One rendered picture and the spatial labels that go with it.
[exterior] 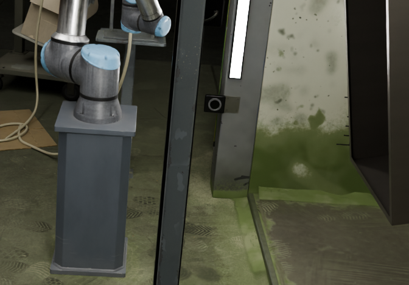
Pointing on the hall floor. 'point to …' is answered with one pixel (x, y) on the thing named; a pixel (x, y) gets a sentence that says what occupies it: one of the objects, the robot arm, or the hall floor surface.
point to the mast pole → (181, 127)
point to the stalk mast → (126, 94)
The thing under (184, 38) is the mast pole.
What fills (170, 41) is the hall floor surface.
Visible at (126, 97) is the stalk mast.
